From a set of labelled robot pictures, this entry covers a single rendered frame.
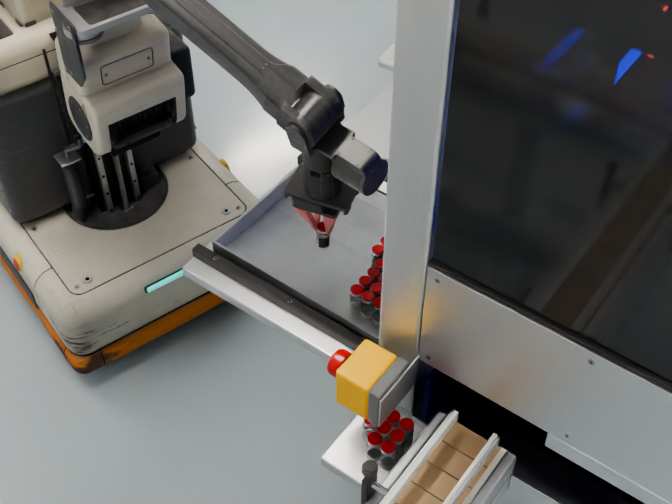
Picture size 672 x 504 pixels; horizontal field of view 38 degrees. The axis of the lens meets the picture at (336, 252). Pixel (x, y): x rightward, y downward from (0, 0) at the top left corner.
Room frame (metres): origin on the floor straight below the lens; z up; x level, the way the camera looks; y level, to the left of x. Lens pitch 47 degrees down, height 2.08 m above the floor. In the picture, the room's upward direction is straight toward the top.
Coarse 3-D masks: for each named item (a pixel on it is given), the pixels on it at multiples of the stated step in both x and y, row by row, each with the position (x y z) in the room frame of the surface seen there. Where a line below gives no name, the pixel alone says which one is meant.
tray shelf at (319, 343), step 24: (384, 96) 1.52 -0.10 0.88; (360, 120) 1.45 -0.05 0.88; (384, 120) 1.45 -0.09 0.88; (384, 144) 1.38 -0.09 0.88; (240, 216) 1.19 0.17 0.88; (192, 264) 1.08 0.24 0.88; (216, 288) 1.03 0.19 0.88; (240, 288) 1.03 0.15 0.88; (264, 312) 0.98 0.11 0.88; (288, 312) 0.98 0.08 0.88; (288, 336) 0.94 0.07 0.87; (312, 336) 0.93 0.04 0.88
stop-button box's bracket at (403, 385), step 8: (416, 360) 0.78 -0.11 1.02; (408, 368) 0.76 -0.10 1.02; (416, 368) 0.78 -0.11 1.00; (400, 376) 0.75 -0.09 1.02; (408, 376) 0.76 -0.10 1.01; (416, 376) 0.78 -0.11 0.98; (400, 384) 0.75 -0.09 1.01; (408, 384) 0.76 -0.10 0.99; (392, 392) 0.73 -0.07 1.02; (400, 392) 0.75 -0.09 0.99; (384, 400) 0.72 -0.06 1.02; (392, 400) 0.73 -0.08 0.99; (400, 400) 0.75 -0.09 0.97; (384, 408) 0.72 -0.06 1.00; (392, 408) 0.73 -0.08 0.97; (384, 416) 0.72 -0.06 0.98
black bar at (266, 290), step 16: (208, 256) 1.08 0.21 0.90; (224, 272) 1.05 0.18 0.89; (240, 272) 1.04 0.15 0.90; (256, 288) 1.01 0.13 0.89; (272, 288) 1.01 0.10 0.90; (288, 304) 0.98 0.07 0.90; (304, 304) 0.98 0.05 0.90; (304, 320) 0.96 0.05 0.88; (320, 320) 0.94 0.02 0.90; (336, 336) 0.92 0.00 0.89; (352, 336) 0.91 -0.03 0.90
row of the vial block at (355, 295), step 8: (376, 264) 1.04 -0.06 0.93; (368, 272) 1.02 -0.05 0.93; (376, 272) 1.02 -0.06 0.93; (360, 280) 1.00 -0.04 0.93; (368, 280) 1.00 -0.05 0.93; (376, 280) 1.01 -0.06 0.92; (352, 288) 0.99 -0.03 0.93; (360, 288) 0.99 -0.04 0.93; (368, 288) 1.00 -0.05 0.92; (352, 296) 0.98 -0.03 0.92; (360, 296) 0.98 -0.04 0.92; (352, 304) 0.98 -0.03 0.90; (360, 304) 0.98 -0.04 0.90
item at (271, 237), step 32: (256, 224) 1.17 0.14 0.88; (288, 224) 1.17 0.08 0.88; (352, 224) 1.17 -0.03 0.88; (384, 224) 1.17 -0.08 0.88; (224, 256) 1.08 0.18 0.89; (256, 256) 1.10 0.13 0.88; (288, 256) 1.10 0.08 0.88; (320, 256) 1.10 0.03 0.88; (352, 256) 1.10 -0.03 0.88; (288, 288) 1.00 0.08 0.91; (320, 288) 1.03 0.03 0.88; (352, 320) 0.96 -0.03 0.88
